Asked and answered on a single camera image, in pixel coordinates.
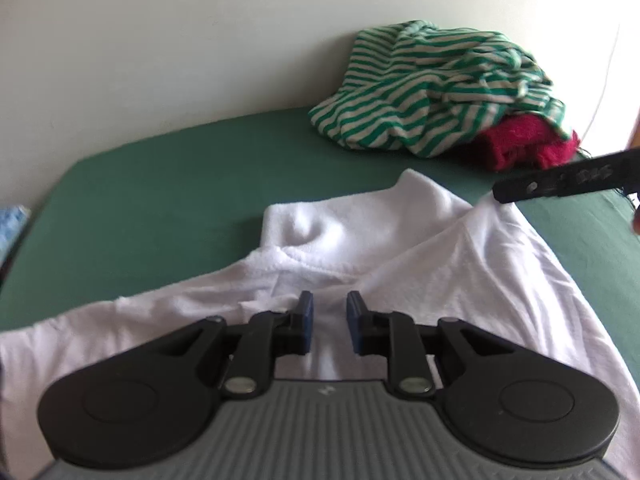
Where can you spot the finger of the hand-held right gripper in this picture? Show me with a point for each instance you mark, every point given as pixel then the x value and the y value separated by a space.
pixel 565 180

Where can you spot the blue patterned cloth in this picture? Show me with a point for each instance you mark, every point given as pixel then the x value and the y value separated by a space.
pixel 12 220

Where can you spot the green blanket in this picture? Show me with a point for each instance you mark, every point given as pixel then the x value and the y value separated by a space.
pixel 150 200

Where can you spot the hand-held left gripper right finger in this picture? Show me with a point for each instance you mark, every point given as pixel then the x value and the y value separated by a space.
pixel 355 325

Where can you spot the green striped garment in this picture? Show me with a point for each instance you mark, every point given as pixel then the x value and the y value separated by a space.
pixel 400 105

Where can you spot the white shirt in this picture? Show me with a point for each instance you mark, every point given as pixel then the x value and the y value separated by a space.
pixel 425 270

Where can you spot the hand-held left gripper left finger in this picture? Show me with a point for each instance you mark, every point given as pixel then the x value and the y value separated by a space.
pixel 305 325

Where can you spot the red knit cloth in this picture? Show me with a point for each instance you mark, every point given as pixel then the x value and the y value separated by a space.
pixel 520 140

